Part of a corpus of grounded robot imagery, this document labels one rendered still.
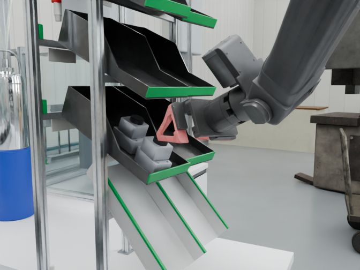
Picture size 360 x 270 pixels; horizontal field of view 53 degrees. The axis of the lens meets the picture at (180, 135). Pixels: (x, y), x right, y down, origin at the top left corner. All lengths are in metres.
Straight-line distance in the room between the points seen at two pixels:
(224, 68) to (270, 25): 11.17
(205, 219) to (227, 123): 0.44
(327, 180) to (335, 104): 6.08
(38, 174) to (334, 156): 4.50
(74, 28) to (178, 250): 0.52
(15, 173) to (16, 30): 4.00
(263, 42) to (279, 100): 11.24
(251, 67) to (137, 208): 0.43
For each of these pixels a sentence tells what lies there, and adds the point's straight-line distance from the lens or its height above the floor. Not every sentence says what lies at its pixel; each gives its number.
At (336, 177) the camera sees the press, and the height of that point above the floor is 0.21.
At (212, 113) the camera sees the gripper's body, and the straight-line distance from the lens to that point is 0.59.
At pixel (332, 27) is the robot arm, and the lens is 0.35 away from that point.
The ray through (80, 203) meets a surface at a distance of 1.68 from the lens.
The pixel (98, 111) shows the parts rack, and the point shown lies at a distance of 0.71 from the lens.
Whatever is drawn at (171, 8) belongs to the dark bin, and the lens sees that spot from 0.73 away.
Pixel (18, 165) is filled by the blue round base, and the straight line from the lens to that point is 1.50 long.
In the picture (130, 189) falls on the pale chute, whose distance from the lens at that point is 0.84.
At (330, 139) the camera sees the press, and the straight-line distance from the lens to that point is 5.05.
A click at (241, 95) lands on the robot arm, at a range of 0.55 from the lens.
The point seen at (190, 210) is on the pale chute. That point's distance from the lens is 0.95.
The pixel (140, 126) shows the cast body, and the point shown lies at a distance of 0.75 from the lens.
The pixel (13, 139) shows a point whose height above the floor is 1.17.
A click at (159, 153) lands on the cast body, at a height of 1.24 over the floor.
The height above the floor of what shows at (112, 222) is 0.86.
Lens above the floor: 1.37
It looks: 8 degrees down
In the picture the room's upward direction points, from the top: straight up
